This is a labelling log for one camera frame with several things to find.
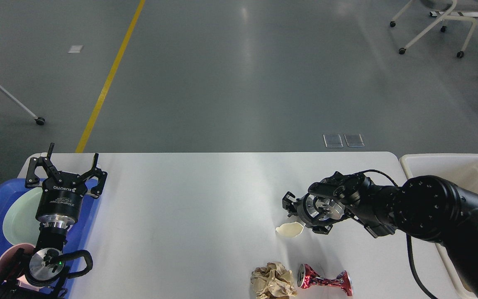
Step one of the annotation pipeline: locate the white wheeled chair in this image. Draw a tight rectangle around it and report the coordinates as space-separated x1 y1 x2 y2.
398 0 478 59

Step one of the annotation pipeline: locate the light green plate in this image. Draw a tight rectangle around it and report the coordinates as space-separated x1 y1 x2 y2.
2 187 42 245

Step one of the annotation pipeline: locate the beige plastic bin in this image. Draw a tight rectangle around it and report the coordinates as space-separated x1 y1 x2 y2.
400 153 478 299

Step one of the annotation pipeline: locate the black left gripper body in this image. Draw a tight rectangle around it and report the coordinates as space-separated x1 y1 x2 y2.
36 179 88 225

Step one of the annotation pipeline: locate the red foil wrapper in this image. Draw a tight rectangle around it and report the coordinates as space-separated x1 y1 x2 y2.
297 263 354 297

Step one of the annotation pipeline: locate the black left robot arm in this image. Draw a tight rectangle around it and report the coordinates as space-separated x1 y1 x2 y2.
0 143 107 299

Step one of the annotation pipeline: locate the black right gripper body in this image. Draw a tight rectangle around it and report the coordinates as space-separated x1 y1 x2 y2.
295 194 345 229

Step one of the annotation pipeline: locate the white chair base bar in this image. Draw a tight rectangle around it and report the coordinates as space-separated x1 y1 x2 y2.
429 11 478 18

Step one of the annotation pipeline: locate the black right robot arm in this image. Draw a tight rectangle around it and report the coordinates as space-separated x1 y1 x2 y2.
282 172 478 298

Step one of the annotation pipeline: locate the white paper cup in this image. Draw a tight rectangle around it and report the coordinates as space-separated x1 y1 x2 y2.
275 221 304 238

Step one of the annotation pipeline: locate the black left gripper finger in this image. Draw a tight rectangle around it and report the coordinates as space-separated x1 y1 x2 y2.
75 153 108 199
24 143 63 189

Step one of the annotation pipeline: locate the brown paper ball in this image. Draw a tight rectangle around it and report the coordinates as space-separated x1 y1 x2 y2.
250 262 298 299

